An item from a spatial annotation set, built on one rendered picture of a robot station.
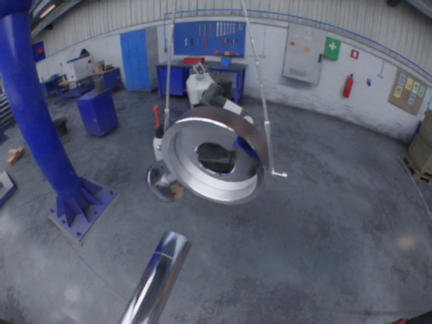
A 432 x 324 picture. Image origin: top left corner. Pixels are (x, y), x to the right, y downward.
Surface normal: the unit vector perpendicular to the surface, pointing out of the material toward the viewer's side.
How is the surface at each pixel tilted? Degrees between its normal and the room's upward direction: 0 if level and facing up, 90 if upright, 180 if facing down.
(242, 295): 0
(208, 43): 90
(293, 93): 90
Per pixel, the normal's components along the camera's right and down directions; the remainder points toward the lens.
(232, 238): 0.03, -0.77
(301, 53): -0.31, 0.60
